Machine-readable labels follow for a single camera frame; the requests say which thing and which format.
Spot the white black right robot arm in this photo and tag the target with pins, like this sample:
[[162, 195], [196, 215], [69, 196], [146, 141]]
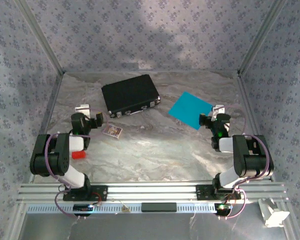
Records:
[[226, 178]]

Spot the right controller board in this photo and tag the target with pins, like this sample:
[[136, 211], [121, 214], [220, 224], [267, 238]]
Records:
[[223, 207]]

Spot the small beige tag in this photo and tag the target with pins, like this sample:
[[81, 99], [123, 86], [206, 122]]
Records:
[[125, 209]]

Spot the white plastic bracket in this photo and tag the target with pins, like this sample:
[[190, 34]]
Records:
[[275, 217]]

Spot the black hard case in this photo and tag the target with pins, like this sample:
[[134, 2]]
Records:
[[130, 96]]

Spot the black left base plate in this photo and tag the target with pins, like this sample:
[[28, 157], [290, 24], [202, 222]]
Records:
[[101, 192]]

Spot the aluminium mounting rail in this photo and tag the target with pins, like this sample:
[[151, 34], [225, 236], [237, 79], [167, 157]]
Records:
[[152, 192]]

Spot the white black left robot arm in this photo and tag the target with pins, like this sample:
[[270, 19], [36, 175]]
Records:
[[75, 178]]

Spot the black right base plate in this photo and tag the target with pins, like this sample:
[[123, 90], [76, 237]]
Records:
[[202, 192]]

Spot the left controller board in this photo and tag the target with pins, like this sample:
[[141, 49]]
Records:
[[83, 208]]

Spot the aluminium frame bar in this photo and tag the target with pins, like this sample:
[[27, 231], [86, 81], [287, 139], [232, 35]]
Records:
[[252, 120], [293, 233], [17, 225], [46, 125]]

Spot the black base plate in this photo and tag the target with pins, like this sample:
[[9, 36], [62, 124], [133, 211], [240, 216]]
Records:
[[202, 192], [101, 192]]

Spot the black rectangular block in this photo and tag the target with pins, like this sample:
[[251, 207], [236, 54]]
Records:
[[158, 207]]

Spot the controller board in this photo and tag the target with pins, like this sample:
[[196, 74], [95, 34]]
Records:
[[83, 208], [223, 207]]

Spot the small printed card box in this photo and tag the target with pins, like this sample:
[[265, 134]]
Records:
[[112, 131]]

